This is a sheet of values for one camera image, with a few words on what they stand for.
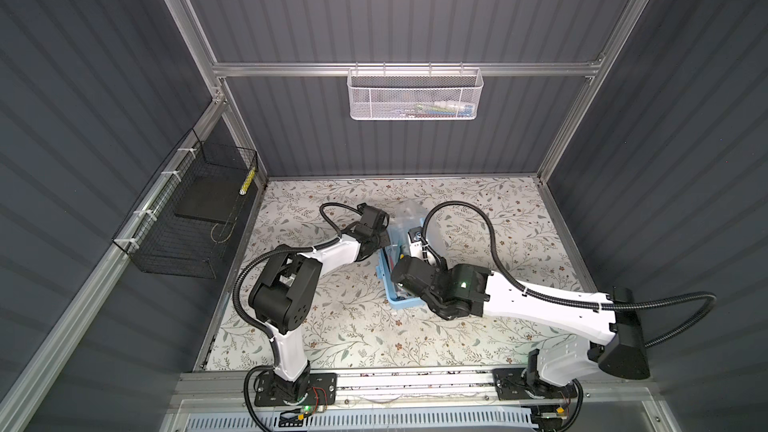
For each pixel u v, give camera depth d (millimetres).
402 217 844
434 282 520
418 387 755
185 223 736
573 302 427
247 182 812
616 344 397
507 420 703
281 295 498
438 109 925
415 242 623
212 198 771
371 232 753
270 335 525
